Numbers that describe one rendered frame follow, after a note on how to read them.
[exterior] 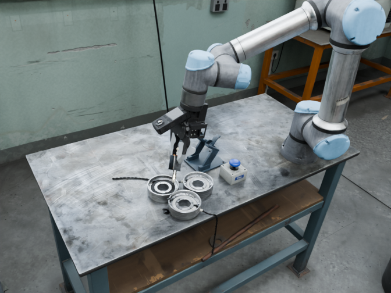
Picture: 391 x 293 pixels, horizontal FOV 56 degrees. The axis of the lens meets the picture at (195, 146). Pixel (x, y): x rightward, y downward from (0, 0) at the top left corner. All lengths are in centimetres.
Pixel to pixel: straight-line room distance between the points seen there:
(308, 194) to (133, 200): 86
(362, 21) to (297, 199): 87
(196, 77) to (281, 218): 80
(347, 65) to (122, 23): 182
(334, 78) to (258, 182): 44
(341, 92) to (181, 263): 80
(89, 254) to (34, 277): 104
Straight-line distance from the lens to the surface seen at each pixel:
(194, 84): 106
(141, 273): 136
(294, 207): 169
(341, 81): 123
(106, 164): 140
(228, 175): 131
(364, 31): 116
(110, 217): 120
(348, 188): 284
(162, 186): 127
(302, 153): 150
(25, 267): 218
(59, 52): 262
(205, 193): 123
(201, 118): 115
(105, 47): 271
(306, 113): 141
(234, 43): 121
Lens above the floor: 165
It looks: 35 degrees down
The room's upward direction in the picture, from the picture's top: 5 degrees clockwise
